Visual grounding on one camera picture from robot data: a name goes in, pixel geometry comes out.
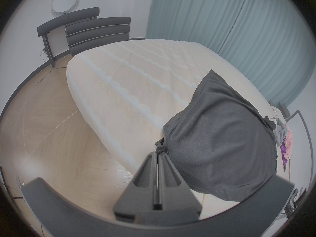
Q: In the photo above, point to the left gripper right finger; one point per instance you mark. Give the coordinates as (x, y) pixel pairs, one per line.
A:
(176, 194)

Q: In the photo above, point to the pink garment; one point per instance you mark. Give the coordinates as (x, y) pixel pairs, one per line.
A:
(289, 136)

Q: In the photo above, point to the black chest of drawers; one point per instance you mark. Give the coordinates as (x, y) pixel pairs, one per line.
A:
(98, 34)

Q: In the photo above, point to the black T-shirt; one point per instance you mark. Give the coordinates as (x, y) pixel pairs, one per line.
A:
(222, 144)

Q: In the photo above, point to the dark grey dressing table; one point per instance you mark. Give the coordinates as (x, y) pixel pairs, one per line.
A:
(56, 25)

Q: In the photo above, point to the grey garment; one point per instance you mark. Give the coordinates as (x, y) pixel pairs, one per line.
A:
(280, 132)

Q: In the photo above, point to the bed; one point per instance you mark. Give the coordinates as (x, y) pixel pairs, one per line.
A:
(123, 83)

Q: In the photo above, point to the round mirror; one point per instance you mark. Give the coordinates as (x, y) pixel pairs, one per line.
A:
(64, 2)

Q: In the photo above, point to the purple garment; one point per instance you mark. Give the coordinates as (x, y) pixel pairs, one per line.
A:
(284, 142)

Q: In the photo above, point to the blue-green curtain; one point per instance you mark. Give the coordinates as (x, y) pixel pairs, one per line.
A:
(271, 46)
(187, 16)

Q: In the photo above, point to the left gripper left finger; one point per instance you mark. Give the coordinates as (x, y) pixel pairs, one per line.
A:
(138, 194)

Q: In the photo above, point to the white printed pillow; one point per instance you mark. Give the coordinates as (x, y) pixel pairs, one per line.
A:
(275, 111)

